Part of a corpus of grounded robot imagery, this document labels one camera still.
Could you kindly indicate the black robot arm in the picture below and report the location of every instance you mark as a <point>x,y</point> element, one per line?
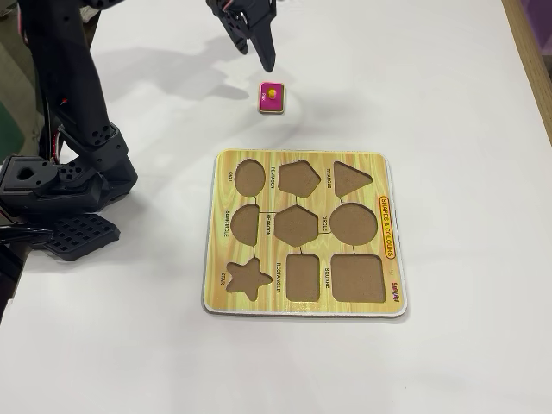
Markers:
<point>73,86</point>

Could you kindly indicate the green object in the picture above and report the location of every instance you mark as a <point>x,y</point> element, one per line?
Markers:
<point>4,127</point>

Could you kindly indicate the wooden shape puzzle board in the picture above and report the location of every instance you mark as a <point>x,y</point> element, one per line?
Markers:
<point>324,249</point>

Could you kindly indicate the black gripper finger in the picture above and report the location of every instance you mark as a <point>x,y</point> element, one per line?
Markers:
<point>235,32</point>
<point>263,43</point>

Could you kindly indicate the pink rectangle piece yellow pin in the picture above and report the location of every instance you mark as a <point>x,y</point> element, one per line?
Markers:
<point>276,104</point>

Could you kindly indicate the purple panel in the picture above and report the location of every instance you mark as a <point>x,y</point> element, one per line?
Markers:
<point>543,21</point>

